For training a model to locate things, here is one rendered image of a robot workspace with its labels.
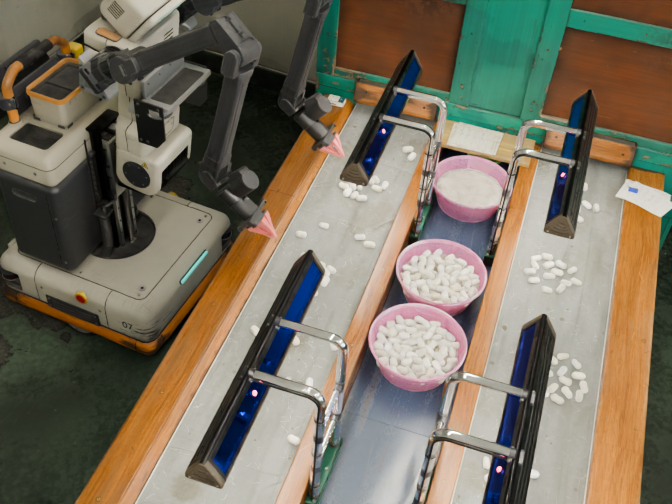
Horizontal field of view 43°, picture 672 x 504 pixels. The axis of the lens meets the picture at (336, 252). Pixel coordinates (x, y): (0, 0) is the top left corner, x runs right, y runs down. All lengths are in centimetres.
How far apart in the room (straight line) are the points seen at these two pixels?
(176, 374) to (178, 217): 123
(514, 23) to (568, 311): 94
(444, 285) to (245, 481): 85
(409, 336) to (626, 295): 66
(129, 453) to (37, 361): 127
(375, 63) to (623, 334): 127
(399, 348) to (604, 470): 60
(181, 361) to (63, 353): 113
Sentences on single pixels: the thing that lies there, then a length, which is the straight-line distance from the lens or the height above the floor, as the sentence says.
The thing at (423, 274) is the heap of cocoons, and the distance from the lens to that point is 252.
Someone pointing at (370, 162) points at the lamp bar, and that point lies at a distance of 234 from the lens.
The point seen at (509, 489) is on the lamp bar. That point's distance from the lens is 169.
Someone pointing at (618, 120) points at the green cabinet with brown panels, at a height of 92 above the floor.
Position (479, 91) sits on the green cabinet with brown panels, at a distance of 300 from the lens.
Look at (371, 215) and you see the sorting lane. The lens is 268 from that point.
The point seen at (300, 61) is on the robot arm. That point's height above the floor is 113.
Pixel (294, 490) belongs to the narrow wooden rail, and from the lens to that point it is 203.
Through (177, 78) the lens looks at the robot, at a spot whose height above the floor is 104.
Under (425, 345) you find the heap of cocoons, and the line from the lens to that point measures 235.
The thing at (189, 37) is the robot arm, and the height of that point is 139.
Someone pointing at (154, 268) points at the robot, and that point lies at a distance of 316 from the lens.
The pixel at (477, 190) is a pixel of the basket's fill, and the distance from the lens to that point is 284.
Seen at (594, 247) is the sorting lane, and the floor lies 74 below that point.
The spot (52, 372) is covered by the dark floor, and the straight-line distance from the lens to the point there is 327.
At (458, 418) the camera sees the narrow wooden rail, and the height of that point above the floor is 76.
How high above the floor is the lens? 253
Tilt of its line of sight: 44 degrees down
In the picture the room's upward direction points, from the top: 5 degrees clockwise
